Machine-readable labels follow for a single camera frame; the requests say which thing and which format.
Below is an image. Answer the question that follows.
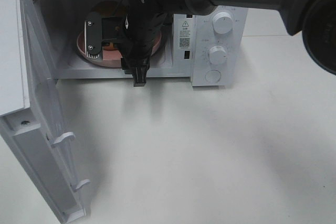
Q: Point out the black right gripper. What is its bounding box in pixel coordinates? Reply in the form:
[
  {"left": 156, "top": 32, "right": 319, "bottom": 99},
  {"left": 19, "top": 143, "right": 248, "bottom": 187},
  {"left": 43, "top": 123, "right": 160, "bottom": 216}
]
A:
[{"left": 101, "top": 0, "right": 189, "bottom": 87}]

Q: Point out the pink round plate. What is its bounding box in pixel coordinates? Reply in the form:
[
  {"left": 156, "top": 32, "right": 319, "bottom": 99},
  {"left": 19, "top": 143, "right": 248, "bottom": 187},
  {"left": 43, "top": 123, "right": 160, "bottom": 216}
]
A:
[{"left": 76, "top": 28, "right": 162, "bottom": 68}]

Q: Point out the toy burger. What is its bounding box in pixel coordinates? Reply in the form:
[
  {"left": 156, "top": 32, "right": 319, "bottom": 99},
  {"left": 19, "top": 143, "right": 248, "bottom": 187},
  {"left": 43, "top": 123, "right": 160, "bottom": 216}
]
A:
[{"left": 91, "top": 0, "right": 125, "bottom": 51}]

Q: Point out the round white door button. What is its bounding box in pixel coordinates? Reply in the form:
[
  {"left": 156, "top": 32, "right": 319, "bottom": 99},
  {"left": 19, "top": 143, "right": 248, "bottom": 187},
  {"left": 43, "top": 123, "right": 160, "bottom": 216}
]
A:
[{"left": 205, "top": 70, "right": 221, "bottom": 83}]

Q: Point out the white microwave door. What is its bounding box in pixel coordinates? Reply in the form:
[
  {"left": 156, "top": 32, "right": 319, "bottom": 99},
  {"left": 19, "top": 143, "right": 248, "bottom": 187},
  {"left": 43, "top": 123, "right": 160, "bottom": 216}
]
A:
[{"left": 1, "top": 0, "right": 89, "bottom": 223}]

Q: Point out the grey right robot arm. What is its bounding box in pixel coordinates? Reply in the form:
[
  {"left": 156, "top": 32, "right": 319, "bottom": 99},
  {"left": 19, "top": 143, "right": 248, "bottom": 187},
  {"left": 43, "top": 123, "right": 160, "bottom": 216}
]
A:
[{"left": 98, "top": 0, "right": 335, "bottom": 86}]

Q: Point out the white warning label sticker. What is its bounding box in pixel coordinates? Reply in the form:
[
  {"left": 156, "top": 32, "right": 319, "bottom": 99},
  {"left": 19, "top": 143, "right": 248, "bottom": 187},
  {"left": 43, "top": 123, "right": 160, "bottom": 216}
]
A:
[{"left": 177, "top": 18, "right": 192, "bottom": 49}]

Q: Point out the white microwave oven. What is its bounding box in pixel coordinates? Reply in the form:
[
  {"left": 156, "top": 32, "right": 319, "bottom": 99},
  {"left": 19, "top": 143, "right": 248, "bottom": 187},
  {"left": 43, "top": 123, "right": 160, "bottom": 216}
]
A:
[{"left": 40, "top": 0, "right": 247, "bottom": 86}]

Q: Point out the lower white timer knob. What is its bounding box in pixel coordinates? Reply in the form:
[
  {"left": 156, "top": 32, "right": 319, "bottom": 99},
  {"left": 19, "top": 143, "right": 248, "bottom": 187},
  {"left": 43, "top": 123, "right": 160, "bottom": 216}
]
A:
[{"left": 208, "top": 46, "right": 227, "bottom": 65}]

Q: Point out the upper white power knob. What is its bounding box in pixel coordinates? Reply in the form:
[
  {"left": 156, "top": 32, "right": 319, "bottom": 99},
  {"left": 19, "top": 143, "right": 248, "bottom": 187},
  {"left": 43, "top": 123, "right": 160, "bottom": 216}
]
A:
[{"left": 212, "top": 12, "right": 233, "bottom": 35}]

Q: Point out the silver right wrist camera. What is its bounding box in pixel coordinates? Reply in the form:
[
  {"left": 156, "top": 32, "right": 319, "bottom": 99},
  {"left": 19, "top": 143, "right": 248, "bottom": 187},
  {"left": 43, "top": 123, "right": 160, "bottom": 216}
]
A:
[{"left": 84, "top": 12, "right": 102, "bottom": 60}]

